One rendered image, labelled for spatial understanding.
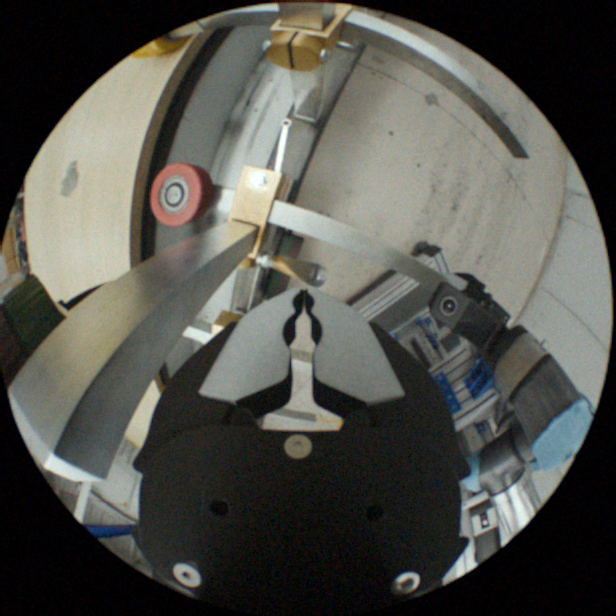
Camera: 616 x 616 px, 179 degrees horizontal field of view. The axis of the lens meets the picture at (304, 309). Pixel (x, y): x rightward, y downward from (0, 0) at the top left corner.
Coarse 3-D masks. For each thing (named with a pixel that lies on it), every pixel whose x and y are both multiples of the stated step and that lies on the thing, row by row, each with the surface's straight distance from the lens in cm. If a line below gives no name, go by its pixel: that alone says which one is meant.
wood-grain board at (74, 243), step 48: (192, 48) 39; (96, 96) 52; (144, 96) 37; (48, 144) 74; (96, 144) 43; (144, 144) 33; (48, 192) 66; (96, 192) 41; (144, 192) 34; (48, 240) 69; (96, 240) 42; (48, 288) 85; (144, 432) 134
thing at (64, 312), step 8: (96, 288) 14; (80, 296) 14; (88, 296) 11; (0, 304) 13; (56, 304) 11; (64, 304) 14; (72, 304) 14; (80, 304) 10; (8, 312) 11; (64, 312) 10; (72, 312) 10; (8, 320) 11; (16, 336) 10; (24, 344) 10; (24, 352) 10
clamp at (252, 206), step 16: (240, 176) 26; (272, 176) 25; (240, 192) 26; (256, 192) 25; (272, 192) 25; (240, 208) 26; (256, 208) 25; (256, 224) 26; (256, 240) 26; (256, 256) 27
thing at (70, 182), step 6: (72, 162) 50; (66, 168) 51; (72, 168) 50; (66, 174) 51; (72, 174) 50; (78, 174) 47; (66, 180) 50; (72, 180) 48; (66, 186) 52; (72, 186) 49; (66, 192) 51
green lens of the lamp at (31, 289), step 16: (16, 288) 12; (32, 288) 11; (16, 304) 11; (32, 304) 11; (48, 304) 10; (16, 320) 10; (32, 320) 10; (48, 320) 10; (32, 336) 10; (32, 352) 10
